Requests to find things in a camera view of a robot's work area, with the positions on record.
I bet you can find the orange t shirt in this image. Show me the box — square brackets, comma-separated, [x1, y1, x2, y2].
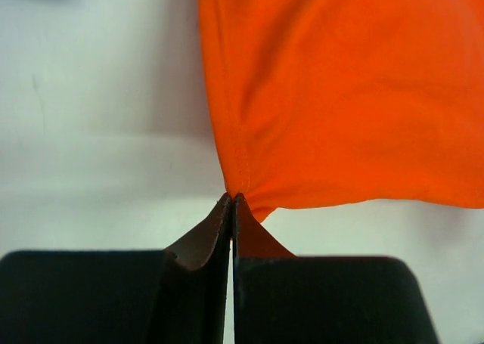
[197, 0, 483, 220]

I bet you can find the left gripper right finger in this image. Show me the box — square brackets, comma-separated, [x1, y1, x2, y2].
[232, 194, 439, 343]

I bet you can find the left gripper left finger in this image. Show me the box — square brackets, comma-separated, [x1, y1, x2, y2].
[1, 195, 231, 343]

